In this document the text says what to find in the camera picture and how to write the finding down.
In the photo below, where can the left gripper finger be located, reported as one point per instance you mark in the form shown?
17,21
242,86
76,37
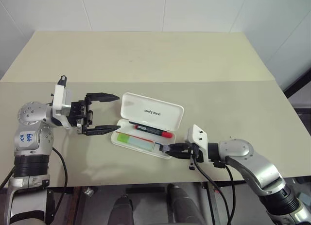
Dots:
104,97
102,129

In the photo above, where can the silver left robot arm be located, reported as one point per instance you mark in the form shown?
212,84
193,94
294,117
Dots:
29,157

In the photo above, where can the white label with blue writing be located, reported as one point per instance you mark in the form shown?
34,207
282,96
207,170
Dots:
27,139

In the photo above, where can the small shiny metal bracket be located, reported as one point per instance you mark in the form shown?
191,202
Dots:
88,191

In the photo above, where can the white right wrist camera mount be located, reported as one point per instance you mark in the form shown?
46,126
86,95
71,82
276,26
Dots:
198,135

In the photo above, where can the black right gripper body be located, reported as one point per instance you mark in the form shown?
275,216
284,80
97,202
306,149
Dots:
198,154

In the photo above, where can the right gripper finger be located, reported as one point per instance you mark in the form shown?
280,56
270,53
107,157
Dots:
179,146
179,155

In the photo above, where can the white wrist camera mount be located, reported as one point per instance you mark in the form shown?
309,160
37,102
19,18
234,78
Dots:
60,98
198,135

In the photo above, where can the dark grey rounded shape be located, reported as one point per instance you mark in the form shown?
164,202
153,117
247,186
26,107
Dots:
184,205
121,210

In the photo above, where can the white hinged pencil case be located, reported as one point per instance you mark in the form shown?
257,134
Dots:
150,110

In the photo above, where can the black marker with red cap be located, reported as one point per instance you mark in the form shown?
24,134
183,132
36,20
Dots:
150,130

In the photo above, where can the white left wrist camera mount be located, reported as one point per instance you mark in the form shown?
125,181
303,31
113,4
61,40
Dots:
60,98

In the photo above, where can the grey metal table leg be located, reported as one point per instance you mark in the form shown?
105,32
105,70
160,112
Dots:
208,205

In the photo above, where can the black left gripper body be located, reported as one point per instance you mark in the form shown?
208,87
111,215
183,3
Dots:
81,115

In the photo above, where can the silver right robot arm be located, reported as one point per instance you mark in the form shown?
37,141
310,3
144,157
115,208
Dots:
252,161

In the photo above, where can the black frame beside table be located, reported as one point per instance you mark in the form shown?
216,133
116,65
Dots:
300,89

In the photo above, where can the green stick with clear cap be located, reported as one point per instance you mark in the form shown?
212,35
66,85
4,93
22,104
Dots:
126,138

